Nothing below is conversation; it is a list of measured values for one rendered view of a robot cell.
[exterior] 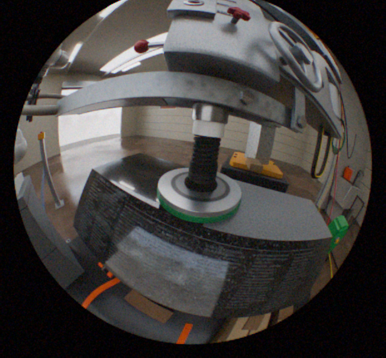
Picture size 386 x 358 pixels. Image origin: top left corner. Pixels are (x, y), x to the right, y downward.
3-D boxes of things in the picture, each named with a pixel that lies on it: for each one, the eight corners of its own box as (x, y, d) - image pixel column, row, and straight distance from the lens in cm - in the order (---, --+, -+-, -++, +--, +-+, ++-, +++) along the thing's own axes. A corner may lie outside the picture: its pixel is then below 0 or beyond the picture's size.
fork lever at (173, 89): (265, 126, 45) (266, 114, 46) (308, 135, 33) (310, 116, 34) (84, 114, 53) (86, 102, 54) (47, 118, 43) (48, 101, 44)
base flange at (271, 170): (234, 154, 142) (235, 150, 141) (271, 163, 147) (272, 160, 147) (228, 165, 94) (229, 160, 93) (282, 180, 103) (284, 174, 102)
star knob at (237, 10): (242, 31, 26) (240, 22, 29) (252, 19, 24) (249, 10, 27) (222, 25, 25) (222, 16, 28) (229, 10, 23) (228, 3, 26)
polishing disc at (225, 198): (240, 180, 39) (241, 177, 39) (238, 229, 21) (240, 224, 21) (182, 166, 42) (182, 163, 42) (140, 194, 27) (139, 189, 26)
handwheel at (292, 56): (295, 105, 33) (290, 58, 40) (328, 106, 28) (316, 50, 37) (246, 78, 23) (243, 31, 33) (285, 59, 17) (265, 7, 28)
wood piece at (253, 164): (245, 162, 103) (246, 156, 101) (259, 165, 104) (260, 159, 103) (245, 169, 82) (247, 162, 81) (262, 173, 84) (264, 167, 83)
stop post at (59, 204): (62, 199, 231) (47, 130, 207) (64, 205, 213) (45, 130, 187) (54, 204, 235) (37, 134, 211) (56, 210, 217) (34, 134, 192)
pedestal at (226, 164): (217, 199, 180) (228, 152, 150) (257, 210, 186) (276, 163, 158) (202, 229, 132) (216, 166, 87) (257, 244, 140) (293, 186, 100)
